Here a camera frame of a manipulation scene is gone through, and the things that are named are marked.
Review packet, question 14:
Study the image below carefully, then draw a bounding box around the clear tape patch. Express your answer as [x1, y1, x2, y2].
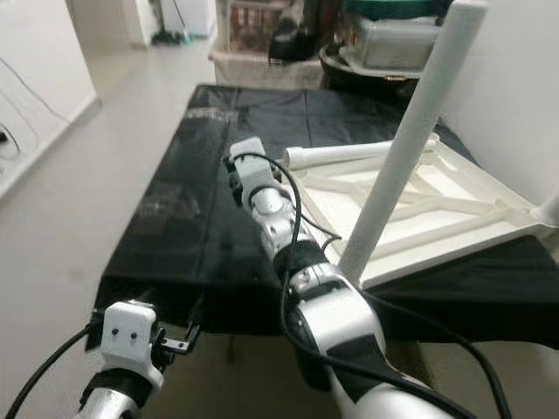
[153, 186, 217, 231]

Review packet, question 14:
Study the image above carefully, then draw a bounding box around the clear tape strip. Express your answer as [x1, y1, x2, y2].
[188, 106, 241, 123]

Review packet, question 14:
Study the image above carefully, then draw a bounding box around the beige stone counter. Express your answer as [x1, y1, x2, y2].
[210, 48, 324, 90]

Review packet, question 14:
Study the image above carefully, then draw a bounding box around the orange lidded storage box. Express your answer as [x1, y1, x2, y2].
[223, 0, 289, 55]

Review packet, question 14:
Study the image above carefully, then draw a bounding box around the black plastic bag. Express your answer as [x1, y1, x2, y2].
[269, 0, 326, 64]

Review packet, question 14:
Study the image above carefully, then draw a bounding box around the clear plastic container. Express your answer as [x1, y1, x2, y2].
[349, 16, 446, 72]

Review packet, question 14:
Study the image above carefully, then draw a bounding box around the green pot lid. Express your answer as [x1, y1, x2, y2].
[345, 0, 455, 20]

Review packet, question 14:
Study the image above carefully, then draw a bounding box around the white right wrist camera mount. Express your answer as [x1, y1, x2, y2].
[227, 137, 280, 210]

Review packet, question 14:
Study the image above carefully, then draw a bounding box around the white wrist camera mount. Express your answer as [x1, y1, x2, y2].
[227, 137, 280, 210]
[100, 299, 160, 374]

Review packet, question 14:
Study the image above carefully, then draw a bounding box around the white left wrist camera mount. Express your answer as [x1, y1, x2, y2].
[100, 299, 160, 374]

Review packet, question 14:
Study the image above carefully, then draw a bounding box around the white wall socket with plug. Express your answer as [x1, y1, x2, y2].
[0, 122, 24, 163]

